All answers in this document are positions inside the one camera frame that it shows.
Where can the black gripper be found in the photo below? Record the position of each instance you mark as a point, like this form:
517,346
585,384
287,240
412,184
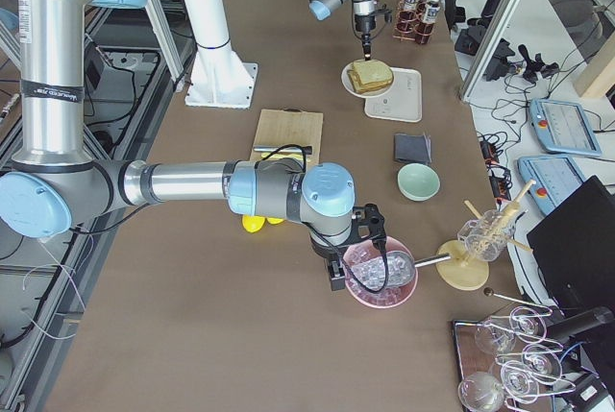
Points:
322,251
363,24

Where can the bread slice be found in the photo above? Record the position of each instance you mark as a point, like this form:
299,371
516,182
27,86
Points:
360,89
371,72

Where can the cream rabbit tray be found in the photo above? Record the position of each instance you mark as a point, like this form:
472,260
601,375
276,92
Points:
402,101

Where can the wine glass rack tray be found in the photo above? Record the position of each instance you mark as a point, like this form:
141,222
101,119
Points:
507,362

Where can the pink ice bowl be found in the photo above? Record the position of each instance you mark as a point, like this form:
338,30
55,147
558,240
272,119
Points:
387,298

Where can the tea bottle right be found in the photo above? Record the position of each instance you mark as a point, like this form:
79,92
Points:
406,16

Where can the steel ice scoop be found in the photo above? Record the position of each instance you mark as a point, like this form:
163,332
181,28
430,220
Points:
398,269

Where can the tea bottle front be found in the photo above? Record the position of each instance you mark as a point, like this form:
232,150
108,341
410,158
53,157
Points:
424,28

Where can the yellow lemon upper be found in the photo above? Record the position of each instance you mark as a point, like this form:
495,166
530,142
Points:
274,220

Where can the yellow lemon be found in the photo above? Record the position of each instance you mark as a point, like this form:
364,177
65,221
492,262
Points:
252,223
274,220

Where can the yellow lemon lower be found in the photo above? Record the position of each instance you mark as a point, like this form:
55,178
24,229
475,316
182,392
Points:
252,223

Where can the grey folded cloth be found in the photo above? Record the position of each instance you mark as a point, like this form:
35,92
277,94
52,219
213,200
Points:
412,148

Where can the green bowl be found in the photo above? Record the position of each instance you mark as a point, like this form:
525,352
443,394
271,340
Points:
418,182

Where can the wooden mug tree stand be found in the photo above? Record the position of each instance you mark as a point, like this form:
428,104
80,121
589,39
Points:
465,272

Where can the bamboo cutting board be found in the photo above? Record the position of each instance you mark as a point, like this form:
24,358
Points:
279,127

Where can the yellow plastic knife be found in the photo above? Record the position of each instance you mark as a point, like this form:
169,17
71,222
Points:
279,156

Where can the glass pitcher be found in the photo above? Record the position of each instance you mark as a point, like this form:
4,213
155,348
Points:
485,238

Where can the blue teach pendant far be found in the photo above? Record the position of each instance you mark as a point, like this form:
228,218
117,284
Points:
563,127

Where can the blue teach pendant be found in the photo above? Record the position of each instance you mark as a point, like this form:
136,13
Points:
563,127
556,176

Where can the blue teach pendant near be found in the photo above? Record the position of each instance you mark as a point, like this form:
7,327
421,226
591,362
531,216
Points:
556,176

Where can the black laptop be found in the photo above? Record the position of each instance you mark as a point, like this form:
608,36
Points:
574,248

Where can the copper wire bottle rack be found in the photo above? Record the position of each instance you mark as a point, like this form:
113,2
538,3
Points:
419,11

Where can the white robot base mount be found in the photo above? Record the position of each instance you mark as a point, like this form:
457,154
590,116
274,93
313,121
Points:
219,78

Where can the aluminium frame post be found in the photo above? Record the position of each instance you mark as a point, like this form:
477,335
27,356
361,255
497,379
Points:
488,47

